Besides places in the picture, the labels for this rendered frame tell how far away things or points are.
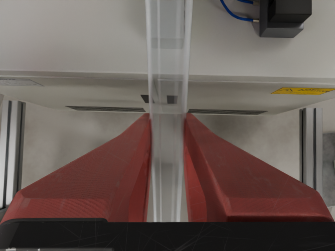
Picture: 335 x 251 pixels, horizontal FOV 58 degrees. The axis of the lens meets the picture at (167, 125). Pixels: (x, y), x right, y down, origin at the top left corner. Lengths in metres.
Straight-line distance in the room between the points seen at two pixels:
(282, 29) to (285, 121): 0.70
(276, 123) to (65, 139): 0.74
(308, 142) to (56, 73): 0.59
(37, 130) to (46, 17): 0.70
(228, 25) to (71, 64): 0.23
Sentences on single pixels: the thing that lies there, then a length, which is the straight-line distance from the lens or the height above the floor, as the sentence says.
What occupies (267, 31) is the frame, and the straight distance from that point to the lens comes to 0.45.
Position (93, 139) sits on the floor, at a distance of 1.08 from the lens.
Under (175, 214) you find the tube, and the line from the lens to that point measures 0.16.
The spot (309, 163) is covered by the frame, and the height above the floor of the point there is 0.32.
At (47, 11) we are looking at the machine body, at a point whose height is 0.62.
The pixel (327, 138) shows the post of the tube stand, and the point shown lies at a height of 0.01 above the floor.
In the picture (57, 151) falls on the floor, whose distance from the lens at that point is 1.12.
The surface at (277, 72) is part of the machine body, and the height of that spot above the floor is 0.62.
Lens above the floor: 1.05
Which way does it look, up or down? 86 degrees down
